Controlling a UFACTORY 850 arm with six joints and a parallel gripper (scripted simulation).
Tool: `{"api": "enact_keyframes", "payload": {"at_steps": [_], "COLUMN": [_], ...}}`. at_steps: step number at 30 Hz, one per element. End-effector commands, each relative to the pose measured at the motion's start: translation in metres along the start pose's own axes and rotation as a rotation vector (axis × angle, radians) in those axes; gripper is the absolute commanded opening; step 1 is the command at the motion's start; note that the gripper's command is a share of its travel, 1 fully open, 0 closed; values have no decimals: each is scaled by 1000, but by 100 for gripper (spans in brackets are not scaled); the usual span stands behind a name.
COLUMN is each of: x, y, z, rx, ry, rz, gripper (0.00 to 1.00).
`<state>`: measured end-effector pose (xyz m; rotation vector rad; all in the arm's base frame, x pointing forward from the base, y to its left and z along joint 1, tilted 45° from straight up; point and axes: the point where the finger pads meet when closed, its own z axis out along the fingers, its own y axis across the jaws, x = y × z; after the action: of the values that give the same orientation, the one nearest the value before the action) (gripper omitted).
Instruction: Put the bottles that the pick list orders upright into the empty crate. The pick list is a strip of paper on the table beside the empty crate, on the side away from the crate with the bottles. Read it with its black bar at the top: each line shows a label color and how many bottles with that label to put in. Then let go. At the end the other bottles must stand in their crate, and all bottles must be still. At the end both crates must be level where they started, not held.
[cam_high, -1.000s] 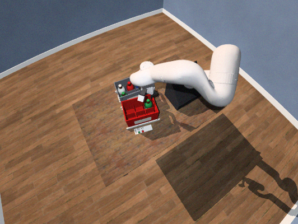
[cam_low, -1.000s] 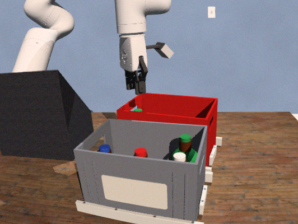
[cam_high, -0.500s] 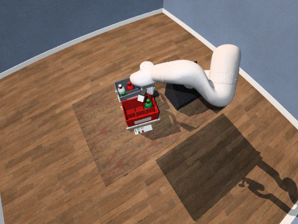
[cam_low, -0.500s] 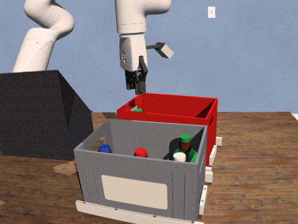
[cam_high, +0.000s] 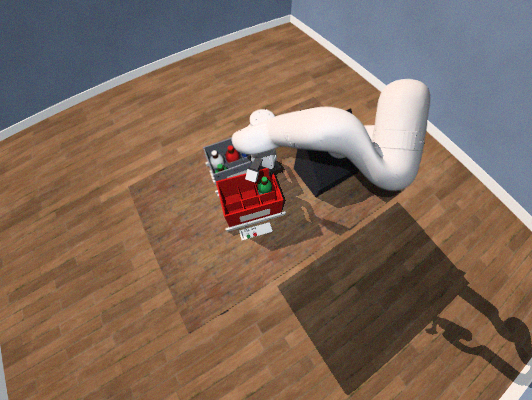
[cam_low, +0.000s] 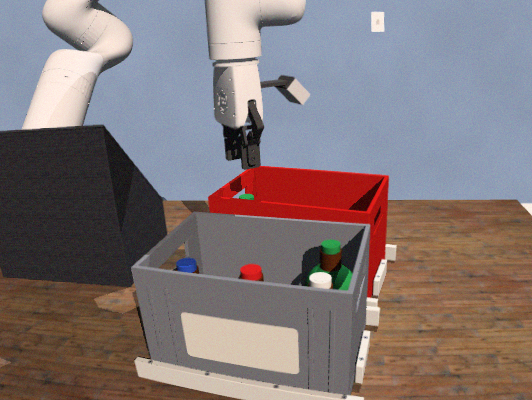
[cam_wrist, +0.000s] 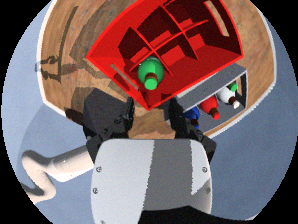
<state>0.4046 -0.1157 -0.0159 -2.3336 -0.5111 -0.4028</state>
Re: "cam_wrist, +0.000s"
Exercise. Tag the red crate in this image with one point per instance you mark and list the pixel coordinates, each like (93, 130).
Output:
(122, 45)

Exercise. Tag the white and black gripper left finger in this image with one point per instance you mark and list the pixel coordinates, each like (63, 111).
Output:
(115, 130)

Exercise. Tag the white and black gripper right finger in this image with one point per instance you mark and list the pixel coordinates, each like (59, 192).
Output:
(183, 128)

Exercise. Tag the green bottle with light green label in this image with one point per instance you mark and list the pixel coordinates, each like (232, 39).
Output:
(151, 72)

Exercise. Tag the grey plastic crate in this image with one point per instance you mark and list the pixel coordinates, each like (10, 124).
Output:
(201, 91)

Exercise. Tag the red bottle with pink label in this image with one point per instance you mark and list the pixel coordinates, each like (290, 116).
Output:
(210, 106)

